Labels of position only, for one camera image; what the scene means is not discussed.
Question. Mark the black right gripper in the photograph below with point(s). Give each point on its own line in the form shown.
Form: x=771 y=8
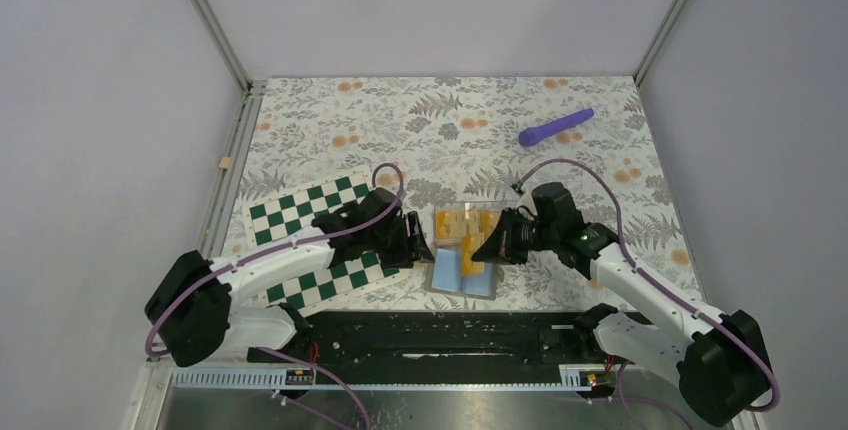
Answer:
x=501 y=245

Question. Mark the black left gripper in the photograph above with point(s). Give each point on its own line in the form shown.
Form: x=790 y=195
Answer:
x=412 y=248

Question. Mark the grey card holder wallet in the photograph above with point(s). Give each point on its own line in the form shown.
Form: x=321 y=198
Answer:
x=444 y=276

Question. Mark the gold VIP card stack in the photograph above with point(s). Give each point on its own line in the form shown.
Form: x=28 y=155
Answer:
x=452 y=225

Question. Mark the clear acrylic card box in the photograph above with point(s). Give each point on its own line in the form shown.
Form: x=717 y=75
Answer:
x=489 y=220

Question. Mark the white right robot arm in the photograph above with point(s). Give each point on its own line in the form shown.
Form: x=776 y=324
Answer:
x=717 y=360

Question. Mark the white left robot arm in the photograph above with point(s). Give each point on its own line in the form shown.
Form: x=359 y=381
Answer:
x=199 y=309

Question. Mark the purple cylindrical tool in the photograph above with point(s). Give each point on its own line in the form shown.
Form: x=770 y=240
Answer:
x=531 y=136

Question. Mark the floral patterned table mat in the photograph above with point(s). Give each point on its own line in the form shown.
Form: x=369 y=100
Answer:
x=447 y=139

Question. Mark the green white chessboard mat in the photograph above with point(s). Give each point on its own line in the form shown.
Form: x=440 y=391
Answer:
x=275 y=217

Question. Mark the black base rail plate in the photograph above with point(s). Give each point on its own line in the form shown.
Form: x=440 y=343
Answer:
x=432 y=348

